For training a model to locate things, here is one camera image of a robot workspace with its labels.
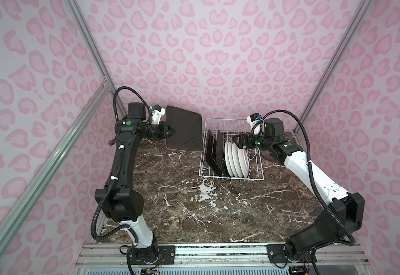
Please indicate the aluminium corner post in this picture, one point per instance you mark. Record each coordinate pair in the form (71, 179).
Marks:
(351, 30)
(100, 65)

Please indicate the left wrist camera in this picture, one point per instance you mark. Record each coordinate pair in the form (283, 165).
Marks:
(157, 112)

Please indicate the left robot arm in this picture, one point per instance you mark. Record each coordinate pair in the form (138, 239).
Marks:
(118, 200)

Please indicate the aluminium frame strut left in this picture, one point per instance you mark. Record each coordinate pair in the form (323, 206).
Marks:
(19, 212)

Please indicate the white wire dish rack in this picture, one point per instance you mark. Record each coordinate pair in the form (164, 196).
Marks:
(229, 128)

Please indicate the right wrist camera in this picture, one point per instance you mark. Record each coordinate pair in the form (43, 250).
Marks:
(255, 122)

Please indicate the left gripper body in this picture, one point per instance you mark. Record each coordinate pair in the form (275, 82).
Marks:
(163, 129)

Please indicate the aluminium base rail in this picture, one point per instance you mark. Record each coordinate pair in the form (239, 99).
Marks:
(190, 259)

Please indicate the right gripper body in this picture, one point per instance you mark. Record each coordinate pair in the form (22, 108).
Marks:
(241, 140)

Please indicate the white round plate patterned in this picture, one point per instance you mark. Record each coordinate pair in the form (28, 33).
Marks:
(246, 161)

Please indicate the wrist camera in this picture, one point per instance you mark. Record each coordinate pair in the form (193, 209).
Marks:
(157, 112)
(255, 122)

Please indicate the dark square plate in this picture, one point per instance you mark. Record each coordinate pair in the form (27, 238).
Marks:
(220, 155)
(188, 126)

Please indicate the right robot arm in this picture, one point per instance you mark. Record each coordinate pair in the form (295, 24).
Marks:
(342, 211)

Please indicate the aluminium corner post left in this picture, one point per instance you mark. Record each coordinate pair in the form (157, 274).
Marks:
(100, 65)

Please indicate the aluminium corner post right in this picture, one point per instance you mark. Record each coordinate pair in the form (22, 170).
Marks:
(351, 30)

